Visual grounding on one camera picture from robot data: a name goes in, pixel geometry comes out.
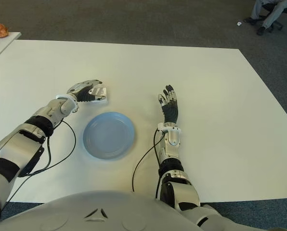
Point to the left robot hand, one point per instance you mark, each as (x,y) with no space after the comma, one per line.
(82,92)

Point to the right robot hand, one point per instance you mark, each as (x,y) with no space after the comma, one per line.
(170,110)

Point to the white wall charger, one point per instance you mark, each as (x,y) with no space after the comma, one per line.
(107,102)

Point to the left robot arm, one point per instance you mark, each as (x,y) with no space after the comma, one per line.
(20,142)

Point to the blue round plate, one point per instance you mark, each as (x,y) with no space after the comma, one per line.
(109,136)

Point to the white side table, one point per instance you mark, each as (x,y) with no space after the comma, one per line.
(1,45)

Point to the grey robot torso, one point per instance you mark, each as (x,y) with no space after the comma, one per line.
(97,211)

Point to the black office chair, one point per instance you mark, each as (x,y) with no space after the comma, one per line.
(277,25)

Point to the seated person legs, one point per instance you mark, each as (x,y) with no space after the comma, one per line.
(271,16)

